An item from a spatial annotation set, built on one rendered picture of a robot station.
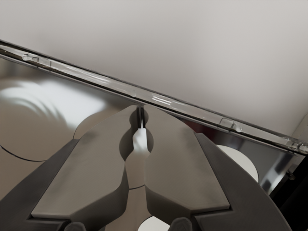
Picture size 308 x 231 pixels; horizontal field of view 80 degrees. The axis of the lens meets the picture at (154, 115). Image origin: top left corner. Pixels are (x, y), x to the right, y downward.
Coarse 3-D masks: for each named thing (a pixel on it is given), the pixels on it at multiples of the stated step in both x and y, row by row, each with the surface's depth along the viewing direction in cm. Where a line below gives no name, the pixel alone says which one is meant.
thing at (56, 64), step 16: (0, 48) 17; (16, 48) 17; (32, 64) 18; (48, 64) 17; (64, 64) 17; (80, 80) 18; (96, 80) 17; (112, 80) 17; (128, 96) 18; (144, 96) 17; (160, 96) 17; (176, 112) 18; (192, 112) 17; (208, 112) 17; (224, 128) 18; (256, 128) 17; (272, 144) 18; (288, 144) 17; (304, 144) 18
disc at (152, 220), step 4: (152, 216) 23; (148, 220) 23; (152, 220) 23; (156, 220) 23; (160, 220) 23; (144, 224) 24; (148, 224) 24; (152, 224) 24; (156, 224) 24; (160, 224) 24; (164, 224) 23; (140, 228) 24; (144, 228) 24; (148, 228) 24; (152, 228) 24; (156, 228) 24; (160, 228) 24; (164, 228) 24; (168, 228) 24
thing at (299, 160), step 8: (304, 136) 22; (296, 160) 22; (304, 160) 21; (296, 168) 22; (304, 168) 22; (296, 176) 22; (304, 176) 22; (280, 184) 23; (288, 184) 23; (296, 184) 22; (272, 192) 24; (280, 192) 23; (288, 192) 23; (280, 200) 24; (304, 224) 19
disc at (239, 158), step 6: (228, 150) 19; (234, 150) 19; (234, 156) 19; (240, 156) 19; (246, 156) 19; (240, 162) 19; (246, 162) 19; (246, 168) 19; (252, 168) 19; (252, 174) 19
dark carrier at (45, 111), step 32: (0, 64) 18; (0, 96) 19; (32, 96) 19; (64, 96) 18; (96, 96) 18; (0, 128) 21; (32, 128) 20; (64, 128) 20; (192, 128) 18; (0, 160) 23; (32, 160) 22; (128, 160) 21; (256, 160) 19; (288, 160) 18; (0, 192) 25; (128, 224) 24
